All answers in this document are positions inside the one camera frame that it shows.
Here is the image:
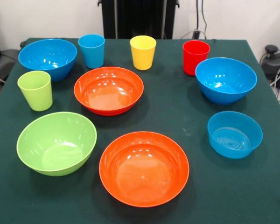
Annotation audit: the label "orange bowl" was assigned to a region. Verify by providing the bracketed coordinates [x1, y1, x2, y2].
[73, 66, 145, 116]
[98, 131, 190, 208]

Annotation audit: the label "green bowl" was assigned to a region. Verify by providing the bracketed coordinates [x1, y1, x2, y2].
[16, 112, 98, 177]

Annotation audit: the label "dark green tablecloth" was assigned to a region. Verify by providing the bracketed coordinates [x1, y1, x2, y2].
[0, 38, 280, 224]

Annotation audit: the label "yellow cup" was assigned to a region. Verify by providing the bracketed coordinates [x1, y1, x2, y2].
[130, 35, 157, 71]

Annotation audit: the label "red cup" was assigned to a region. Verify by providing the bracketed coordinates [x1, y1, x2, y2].
[182, 40, 211, 77]

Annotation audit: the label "light blue cup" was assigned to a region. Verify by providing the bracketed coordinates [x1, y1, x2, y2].
[77, 34, 105, 69]

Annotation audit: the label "large blue bowl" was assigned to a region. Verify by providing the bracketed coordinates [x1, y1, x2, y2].
[195, 57, 258, 105]
[18, 38, 78, 83]

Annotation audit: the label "small blue bowl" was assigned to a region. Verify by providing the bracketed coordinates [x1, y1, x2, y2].
[207, 111, 264, 160]

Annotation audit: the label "lime green cup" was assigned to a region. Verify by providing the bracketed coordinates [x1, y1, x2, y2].
[17, 70, 53, 112]

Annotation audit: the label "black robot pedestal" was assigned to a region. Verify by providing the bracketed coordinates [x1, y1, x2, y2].
[98, 0, 180, 40]

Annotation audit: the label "black wall cables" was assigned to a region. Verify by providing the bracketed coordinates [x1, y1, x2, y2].
[192, 0, 208, 39]

